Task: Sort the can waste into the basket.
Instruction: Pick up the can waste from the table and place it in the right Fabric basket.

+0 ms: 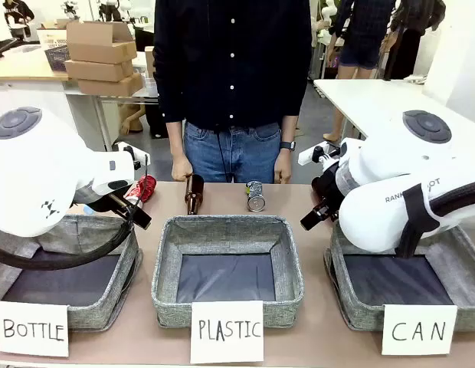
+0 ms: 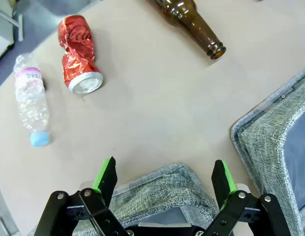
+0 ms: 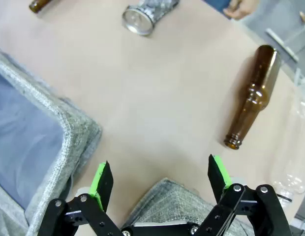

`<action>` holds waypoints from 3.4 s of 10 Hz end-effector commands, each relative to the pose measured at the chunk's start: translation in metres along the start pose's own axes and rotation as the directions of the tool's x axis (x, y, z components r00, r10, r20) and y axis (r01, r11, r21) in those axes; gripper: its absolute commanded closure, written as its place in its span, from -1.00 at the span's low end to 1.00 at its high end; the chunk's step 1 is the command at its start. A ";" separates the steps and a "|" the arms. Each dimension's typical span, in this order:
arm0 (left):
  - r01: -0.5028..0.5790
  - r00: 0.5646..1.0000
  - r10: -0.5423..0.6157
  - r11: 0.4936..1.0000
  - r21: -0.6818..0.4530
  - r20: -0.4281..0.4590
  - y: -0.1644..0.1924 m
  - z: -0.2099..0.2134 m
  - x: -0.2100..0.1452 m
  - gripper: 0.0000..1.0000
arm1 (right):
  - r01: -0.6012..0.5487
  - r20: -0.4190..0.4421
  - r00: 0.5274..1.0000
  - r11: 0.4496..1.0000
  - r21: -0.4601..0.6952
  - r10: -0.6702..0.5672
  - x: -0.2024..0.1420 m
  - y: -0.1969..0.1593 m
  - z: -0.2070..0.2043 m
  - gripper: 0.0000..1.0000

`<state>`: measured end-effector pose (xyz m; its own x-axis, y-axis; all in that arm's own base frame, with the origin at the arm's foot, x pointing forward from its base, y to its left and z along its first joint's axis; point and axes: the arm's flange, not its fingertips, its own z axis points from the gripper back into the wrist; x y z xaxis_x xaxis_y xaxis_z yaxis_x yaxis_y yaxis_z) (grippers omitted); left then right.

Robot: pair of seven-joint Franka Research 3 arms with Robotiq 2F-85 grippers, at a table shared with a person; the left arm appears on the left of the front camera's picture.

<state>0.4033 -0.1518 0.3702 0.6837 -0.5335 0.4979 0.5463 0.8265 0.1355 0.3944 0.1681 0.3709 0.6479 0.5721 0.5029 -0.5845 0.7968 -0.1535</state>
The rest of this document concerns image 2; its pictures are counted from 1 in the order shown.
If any crushed pink label plastic bottle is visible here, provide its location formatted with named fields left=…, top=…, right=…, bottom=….
left=13, top=54, right=50, bottom=148

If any brown glass bottle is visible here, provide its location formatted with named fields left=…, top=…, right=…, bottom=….
left=154, top=0, right=227, bottom=60

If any crushed red cola can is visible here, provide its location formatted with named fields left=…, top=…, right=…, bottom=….
left=57, top=14, right=104, bottom=95

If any grey metal furniture frame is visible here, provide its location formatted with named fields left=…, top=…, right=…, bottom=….
left=0, top=0, right=25, bottom=66

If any grey fabric basket bottle label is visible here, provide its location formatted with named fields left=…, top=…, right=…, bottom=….
left=73, top=162, right=222, bottom=236

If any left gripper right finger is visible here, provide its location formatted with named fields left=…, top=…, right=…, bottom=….
left=204, top=159, right=295, bottom=236

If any grey fabric basket plastic label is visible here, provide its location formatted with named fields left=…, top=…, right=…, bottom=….
left=231, top=63, right=305, bottom=236

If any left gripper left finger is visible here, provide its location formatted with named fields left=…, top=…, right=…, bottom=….
left=34, top=156, right=130, bottom=236

